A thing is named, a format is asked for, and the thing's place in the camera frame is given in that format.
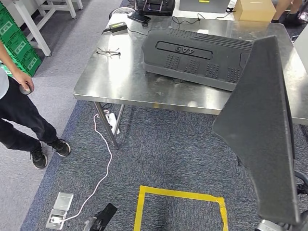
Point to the white panel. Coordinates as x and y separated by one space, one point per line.
303 51

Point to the black engine cover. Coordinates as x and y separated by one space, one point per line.
192 67

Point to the black plastic perforated panel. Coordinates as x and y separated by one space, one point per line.
260 127

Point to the black bag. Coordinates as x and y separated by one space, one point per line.
156 9

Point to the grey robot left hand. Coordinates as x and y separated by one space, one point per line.
101 218

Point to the person's hand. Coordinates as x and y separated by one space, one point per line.
24 79

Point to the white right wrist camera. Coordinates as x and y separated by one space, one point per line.
266 226

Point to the green plastic crate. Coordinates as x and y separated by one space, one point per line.
7 19
16 43
29 62

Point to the stainless steel workbench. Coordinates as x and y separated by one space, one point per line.
120 79

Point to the cardboard box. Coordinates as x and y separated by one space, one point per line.
255 11

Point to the grey floor socket box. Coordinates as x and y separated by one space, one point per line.
63 201

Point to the person's forearm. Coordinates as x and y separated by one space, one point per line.
8 60

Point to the black flat phone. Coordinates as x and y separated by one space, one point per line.
138 17

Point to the person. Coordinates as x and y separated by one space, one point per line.
19 111
280 9

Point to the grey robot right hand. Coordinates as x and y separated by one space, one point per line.
302 223

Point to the black power adapter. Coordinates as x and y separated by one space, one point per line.
118 26

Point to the black thin-frame eyeglasses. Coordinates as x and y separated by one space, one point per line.
109 52

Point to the grey tape roll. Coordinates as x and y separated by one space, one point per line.
28 91

